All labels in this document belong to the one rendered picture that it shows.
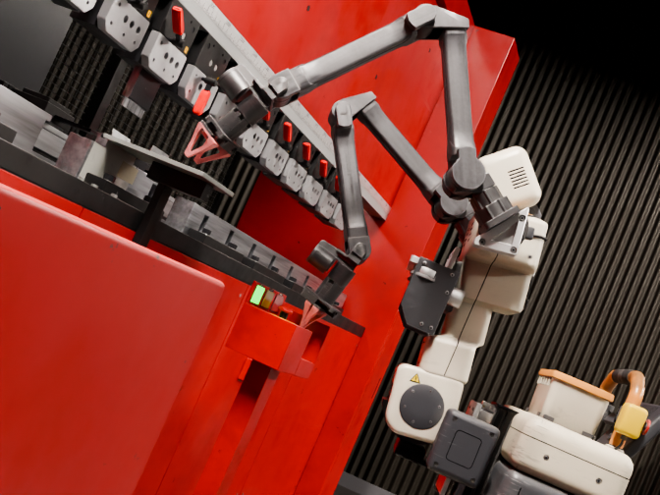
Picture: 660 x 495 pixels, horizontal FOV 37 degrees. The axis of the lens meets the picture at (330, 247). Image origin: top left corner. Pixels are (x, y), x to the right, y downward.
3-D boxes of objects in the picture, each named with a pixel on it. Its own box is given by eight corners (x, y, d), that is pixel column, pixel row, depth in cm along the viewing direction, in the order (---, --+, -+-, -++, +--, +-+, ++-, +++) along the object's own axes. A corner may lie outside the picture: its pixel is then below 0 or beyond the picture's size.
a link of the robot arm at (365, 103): (366, 77, 264) (359, 90, 274) (328, 106, 260) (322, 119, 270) (474, 203, 261) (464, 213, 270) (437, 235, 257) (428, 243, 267)
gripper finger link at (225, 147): (179, 144, 220) (211, 118, 219) (191, 153, 227) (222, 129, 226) (194, 167, 218) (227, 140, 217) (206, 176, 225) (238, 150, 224)
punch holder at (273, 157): (263, 164, 291) (286, 114, 293) (239, 154, 294) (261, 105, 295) (279, 177, 306) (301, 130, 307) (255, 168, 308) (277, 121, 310)
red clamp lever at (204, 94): (199, 115, 238) (216, 79, 238) (186, 109, 239) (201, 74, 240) (202, 117, 239) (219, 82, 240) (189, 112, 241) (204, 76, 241)
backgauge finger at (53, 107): (94, 137, 221) (103, 117, 221) (4, 101, 229) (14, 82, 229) (119, 152, 232) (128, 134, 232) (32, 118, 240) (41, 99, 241)
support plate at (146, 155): (202, 176, 208) (204, 172, 208) (102, 137, 216) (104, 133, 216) (233, 197, 225) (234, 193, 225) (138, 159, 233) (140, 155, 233)
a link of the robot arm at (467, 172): (472, 1, 226) (462, 20, 236) (414, 0, 224) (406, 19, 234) (487, 190, 217) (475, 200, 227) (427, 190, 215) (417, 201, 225)
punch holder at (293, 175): (284, 182, 310) (304, 134, 312) (261, 172, 313) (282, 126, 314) (298, 193, 324) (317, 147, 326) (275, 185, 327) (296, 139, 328)
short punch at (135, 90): (125, 105, 221) (142, 67, 222) (117, 102, 221) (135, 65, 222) (144, 120, 230) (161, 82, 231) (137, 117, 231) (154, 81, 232)
